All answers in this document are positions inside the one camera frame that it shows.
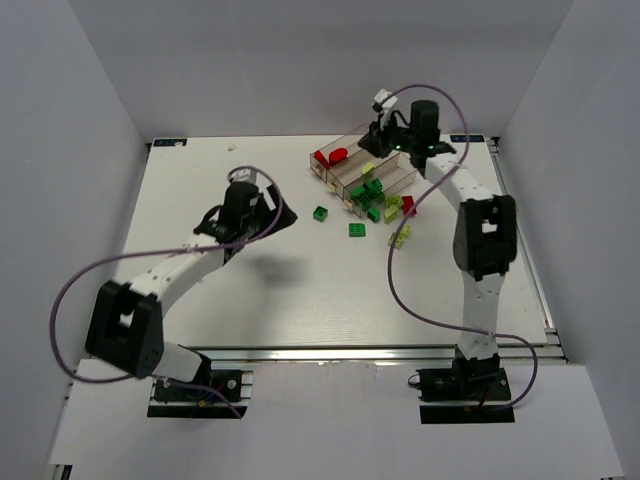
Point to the green flat lego brick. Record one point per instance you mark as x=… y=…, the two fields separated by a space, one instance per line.
x=356 y=230

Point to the dark green brick on table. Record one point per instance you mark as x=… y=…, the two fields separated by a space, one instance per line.
x=373 y=214

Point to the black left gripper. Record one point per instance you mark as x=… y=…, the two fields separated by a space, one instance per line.
x=273 y=211

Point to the lime lego brick lower right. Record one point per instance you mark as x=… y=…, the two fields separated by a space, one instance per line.
x=406 y=231

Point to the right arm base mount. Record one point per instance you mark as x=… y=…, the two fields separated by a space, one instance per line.
x=444 y=401

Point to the red flower toy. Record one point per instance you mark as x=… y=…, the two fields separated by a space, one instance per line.
x=338 y=155

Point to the red lego brick upper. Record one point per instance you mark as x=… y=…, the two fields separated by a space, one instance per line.
x=408 y=206

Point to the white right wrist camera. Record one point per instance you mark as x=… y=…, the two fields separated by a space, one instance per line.
x=383 y=105

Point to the green stepped lego brick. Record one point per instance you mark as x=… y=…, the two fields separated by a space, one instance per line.
x=375 y=187

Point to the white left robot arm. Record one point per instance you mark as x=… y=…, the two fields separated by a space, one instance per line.
x=126 y=329

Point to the lime lego brick upper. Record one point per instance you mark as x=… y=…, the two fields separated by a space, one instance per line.
x=394 y=201

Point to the green square lego brick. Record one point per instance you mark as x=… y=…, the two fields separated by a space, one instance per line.
x=320 y=213

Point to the red lego brick stack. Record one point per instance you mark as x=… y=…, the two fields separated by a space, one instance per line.
x=321 y=159

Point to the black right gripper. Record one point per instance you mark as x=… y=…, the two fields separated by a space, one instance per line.
x=376 y=142

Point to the green lego brick middle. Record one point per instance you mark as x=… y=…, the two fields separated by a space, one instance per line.
x=360 y=197

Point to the clear three-compartment organizer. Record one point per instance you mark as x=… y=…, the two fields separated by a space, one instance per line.
x=394 y=171

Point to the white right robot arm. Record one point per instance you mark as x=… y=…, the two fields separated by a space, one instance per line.
x=484 y=243

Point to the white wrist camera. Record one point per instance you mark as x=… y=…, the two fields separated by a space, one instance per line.
x=383 y=105
x=246 y=174

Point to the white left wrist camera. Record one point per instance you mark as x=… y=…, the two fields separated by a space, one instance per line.
x=246 y=174

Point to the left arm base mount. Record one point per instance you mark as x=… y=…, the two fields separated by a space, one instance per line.
x=226 y=395

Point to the lime lego brick lower left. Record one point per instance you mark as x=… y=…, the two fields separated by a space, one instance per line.
x=396 y=241

